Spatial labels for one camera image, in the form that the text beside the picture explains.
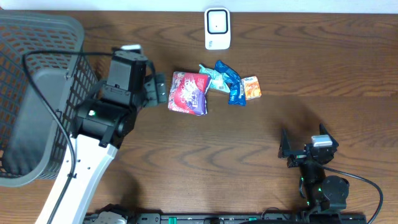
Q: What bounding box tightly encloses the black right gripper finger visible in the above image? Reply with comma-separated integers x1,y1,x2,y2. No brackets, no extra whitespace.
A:
278,129,292,158
319,123,336,143

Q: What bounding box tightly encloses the red purple snack bag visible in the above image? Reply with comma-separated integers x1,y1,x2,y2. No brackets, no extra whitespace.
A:
168,72,211,116

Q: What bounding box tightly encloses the orange snack packet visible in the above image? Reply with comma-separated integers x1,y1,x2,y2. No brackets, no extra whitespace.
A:
241,76,262,100

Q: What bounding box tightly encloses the light teal snack packet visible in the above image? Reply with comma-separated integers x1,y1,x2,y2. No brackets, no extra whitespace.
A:
199,64,230,93

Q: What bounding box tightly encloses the blue snack wrapper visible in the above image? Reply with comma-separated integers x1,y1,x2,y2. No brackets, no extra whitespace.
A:
215,60,246,106

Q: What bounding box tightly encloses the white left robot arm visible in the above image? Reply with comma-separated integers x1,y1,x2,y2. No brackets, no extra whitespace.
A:
37,45,167,223

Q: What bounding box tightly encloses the grey plastic mesh basket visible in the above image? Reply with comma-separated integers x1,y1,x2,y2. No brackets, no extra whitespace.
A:
1,11,97,187

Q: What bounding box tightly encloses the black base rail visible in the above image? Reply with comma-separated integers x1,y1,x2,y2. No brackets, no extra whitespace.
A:
83,212,368,224

